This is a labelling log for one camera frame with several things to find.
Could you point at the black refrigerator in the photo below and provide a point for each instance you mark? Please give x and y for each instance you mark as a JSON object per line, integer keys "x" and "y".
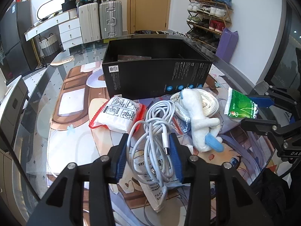
{"x": 19, "y": 53}

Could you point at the white medicine sachet bag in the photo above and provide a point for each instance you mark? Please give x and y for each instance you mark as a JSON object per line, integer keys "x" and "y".
{"x": 137, "y": 194}

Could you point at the black cardboard box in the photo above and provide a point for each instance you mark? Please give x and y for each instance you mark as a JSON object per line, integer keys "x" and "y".
{"x": 145, "y": 67}

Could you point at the oval mirror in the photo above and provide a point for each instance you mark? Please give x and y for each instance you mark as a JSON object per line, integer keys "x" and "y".
{"x": 49, "y": 8}

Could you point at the white trash bin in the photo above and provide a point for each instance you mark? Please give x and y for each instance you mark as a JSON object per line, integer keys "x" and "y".
{"x": 145, "y": 32}

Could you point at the silver suitcase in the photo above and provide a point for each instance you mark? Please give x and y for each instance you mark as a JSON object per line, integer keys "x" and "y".
{"x": 110, "y": 19}

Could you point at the woven laundry basket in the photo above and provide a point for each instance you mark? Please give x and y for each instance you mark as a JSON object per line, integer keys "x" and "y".
{"x": 49, "y": 45}

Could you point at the white suitcase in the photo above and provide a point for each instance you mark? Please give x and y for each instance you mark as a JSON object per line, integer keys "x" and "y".
{"x": 89, "y": 22}

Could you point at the black handbag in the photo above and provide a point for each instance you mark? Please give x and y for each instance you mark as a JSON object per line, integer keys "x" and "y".
{"x": 68, "y": 5}

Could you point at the cream shoelace bag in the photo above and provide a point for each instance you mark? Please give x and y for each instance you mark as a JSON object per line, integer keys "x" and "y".
{"x": 193, "y": 101}

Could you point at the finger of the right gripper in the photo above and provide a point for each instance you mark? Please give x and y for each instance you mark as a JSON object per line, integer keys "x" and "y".
{"x": 269, "y": 128}
{"x": 277, "y": 96}

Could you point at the wooden door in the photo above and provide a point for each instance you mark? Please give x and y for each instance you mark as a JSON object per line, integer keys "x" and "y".
{"x": 147, "y": 15}

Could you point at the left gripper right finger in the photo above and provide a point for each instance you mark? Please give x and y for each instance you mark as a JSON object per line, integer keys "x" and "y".
{"x": 236, "y": 203}

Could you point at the wooden shoe rack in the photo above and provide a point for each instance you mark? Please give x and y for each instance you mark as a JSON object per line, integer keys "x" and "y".
{"x": 207, "y": 20}

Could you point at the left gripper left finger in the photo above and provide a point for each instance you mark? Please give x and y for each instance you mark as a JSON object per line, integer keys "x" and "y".
{"x": 62, "y": 204}

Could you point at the red white tissue pack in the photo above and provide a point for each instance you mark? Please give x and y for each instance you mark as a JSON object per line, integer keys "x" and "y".
{"x": 118, "y": 114}

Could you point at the white dresser desk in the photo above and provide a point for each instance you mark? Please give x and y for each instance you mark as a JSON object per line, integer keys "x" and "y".
{"x": 69, "y": 29}

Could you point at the green tissue pack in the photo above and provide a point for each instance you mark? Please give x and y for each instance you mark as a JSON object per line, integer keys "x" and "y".
{"x": 239, "y": 105}

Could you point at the purple bag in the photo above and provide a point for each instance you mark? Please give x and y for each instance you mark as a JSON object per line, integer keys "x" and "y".
{"x": 227, "y": 44}

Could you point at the grey side cabinet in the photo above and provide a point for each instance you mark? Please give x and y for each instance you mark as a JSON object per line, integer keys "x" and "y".
{"x": 11, "y": 108}

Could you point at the white plush toy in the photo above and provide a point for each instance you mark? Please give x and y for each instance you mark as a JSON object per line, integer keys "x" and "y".
{"x": 205, "y": 132}

